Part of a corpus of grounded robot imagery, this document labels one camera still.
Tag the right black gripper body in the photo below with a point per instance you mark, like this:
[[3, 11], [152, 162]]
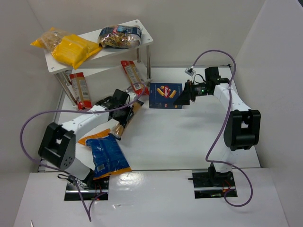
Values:
[[189, 91]]

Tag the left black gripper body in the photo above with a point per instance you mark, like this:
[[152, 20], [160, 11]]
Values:
[[126, 113]]

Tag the dark La Sicilia spaghetti pack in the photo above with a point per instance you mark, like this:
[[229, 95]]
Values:
[[118, 130]]

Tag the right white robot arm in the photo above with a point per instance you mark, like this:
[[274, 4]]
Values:
[[241, 127]]

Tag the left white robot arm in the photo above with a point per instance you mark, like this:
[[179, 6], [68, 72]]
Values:
[[58, 145]]

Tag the blue orange pasta bag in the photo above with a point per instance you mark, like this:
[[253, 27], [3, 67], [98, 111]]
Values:
[[108, 157]]

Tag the white two-tier shelf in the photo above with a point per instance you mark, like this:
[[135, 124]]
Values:
[[103, 71]]

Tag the dark fusilli pasta bag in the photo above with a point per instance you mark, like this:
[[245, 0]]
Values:
[[120, 37]]

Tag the yellow pasta bag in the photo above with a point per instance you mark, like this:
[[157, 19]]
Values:
[[74, 50]]

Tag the blue Barilla rigatoni box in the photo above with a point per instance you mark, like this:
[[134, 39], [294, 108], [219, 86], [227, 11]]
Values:
[[163, 95]]

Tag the red spaghetti pack right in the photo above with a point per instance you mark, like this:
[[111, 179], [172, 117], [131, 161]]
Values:
[[134, 77]]

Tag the red spaghetti pack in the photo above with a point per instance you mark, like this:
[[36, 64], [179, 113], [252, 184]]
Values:
[[134, 77], [81, 91]]

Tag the red spaghetti pack left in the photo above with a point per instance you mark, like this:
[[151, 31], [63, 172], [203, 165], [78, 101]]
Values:
[[81, 91]]

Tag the clear yellow macaroni bag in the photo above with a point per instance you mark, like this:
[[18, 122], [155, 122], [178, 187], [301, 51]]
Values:
[[50, 39]]

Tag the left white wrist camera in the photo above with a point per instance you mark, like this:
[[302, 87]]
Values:
[[132, 94]]

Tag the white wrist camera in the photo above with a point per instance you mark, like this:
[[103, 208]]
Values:
[[190, 71], [132, 94]]

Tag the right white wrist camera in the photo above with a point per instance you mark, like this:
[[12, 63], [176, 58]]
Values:
[[190, 71]]

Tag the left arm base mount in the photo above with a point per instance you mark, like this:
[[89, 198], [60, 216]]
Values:
[[99, 188]]

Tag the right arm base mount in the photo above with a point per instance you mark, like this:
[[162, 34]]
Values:
[[211, 184]]

